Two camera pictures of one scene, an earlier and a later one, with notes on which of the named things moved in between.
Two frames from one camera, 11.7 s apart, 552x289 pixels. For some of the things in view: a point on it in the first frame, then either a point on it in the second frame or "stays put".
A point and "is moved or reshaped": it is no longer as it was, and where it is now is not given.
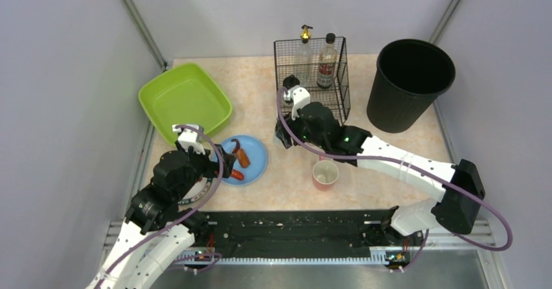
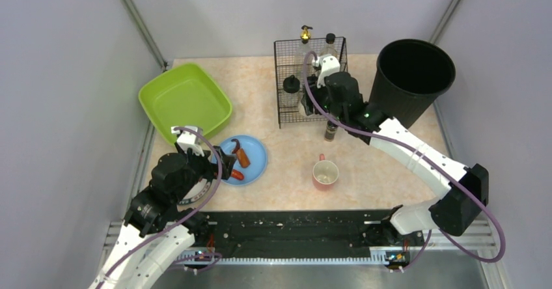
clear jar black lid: x=289 y=81 stays put
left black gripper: x=222 y=162 stays put
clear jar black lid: x=277 y=141 is moved or reshaped
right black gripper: x=282 y=133 → x=310 y=101
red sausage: x=237 y=174 stays put
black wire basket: x=319 y=66 stays put
